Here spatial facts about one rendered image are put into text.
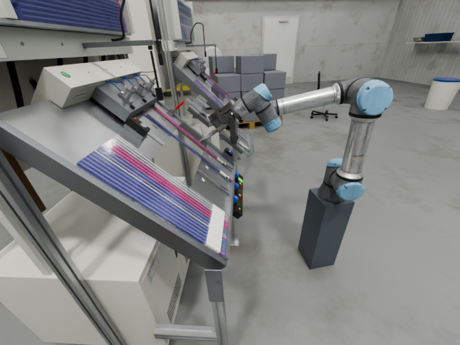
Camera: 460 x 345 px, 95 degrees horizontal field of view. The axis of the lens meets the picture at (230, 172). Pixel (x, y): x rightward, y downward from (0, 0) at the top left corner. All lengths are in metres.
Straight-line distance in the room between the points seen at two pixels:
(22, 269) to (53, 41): 0.82
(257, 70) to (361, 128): 2.97
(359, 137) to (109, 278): 1.11
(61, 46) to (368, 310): 1.83
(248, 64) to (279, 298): 3.23
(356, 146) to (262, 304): 1.02
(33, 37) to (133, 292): 0.84
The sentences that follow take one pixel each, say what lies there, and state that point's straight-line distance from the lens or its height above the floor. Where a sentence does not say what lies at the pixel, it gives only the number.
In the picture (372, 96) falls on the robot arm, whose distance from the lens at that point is 0.97.
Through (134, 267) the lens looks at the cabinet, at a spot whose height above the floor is 0.62.
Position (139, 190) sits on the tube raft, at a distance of 0.68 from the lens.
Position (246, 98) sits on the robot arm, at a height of 1.14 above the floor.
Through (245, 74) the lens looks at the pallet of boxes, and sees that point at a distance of 3.77.
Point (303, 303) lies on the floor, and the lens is 1.53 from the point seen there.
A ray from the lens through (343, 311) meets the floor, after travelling 1.58.
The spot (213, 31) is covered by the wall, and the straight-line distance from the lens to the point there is 8.52.
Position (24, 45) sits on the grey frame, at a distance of 0.79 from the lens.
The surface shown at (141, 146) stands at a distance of 0.85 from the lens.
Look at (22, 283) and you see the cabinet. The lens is 1.19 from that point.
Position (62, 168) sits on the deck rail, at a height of 1.08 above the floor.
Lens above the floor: 1.32
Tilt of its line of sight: 31 degrees down
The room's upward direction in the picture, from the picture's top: 2 degrees counter-clockwise
